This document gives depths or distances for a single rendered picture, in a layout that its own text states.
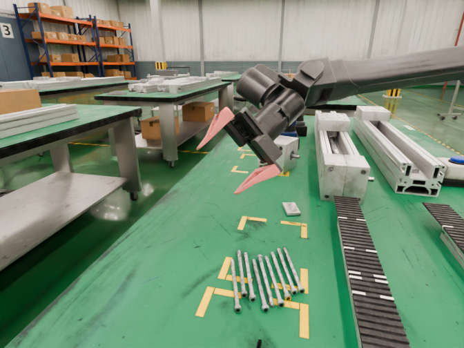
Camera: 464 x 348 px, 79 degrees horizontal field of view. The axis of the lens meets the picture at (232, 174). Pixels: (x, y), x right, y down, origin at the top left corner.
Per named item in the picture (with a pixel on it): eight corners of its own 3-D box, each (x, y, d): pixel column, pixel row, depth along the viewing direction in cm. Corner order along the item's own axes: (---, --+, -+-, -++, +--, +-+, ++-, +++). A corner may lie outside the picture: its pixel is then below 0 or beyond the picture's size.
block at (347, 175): (374, 206, 67) (382, 168, 64) (320, 199, 70) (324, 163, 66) (366, 190, 75) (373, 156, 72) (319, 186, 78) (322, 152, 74)
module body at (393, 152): (437, 197, 71) (447, 166, 68) (394, 192, 74) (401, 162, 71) (372, 129, 143) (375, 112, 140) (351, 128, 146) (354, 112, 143)
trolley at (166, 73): (178, 124, 535) (175, 68, 498) (151, 123, 543) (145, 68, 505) (193, 114, 630) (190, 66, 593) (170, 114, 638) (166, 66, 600)
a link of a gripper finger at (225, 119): (224, 170, 43) (263, 132, 46) (192, 133, 42) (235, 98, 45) (211, 174, 49) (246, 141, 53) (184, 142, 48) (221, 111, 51)
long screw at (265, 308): (269, 313, 38) (269, 307, 38) (262, 313, 38) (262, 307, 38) (256, 262, 48) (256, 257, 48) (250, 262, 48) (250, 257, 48)
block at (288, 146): (290, 177, 84) (293, 146, 80) (257, 169, 90) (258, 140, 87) (303, 167, 92) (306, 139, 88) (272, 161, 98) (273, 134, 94)
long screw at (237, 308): (242, 313, 38) (242, 307, 38) (234, 313, 38) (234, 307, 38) (235, 262, 48) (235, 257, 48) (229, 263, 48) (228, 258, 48)
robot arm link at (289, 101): (312, 97, 50) (304, 116, 55) (282, 76, 52) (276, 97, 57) (288, 119, 48) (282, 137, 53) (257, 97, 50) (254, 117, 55)
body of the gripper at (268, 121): (276, 161, 47) (303, 134, 49) (237, 112, 45) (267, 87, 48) (259, 166, 53) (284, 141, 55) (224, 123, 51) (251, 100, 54)
